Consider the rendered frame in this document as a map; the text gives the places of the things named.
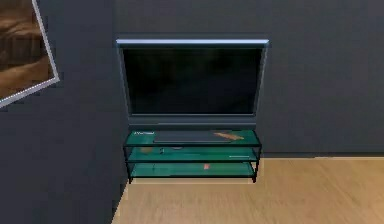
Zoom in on grey flat television set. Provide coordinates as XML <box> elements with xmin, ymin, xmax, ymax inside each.
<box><xmin>115</xmin><ymin>38</ymin><xmax>270</xmax><ymax>144</ymax></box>

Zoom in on green glass television stand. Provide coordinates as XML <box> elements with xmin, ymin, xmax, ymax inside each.
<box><xmin>122</xmin><ymin>129</ymin><xmax>263</xmax><ymax>185</ymax></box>

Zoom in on orange flat strip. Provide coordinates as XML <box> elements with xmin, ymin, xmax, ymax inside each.
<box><xmin>213</xmin><ymin>131</ymin><xmax>245</xmax><ymax>141</ymax></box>

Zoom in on brown framed wall picture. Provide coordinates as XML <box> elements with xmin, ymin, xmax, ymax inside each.
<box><xmin>0</xmin><ymin>0</ymin><xmax>61</xmax><ymax>109</ymax></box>

